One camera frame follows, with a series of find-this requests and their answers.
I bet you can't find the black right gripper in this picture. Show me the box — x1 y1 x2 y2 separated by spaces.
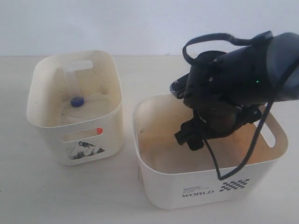
174 52 262 152

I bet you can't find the blue-capped clear tube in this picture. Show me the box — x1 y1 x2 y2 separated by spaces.
63 67 84 108

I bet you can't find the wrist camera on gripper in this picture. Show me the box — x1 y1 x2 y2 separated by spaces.
169 73 189 99

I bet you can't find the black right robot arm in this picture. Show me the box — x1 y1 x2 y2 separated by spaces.
170 31 299 150

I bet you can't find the orange-capped clear tube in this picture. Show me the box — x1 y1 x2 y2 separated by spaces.
66 115 103 138

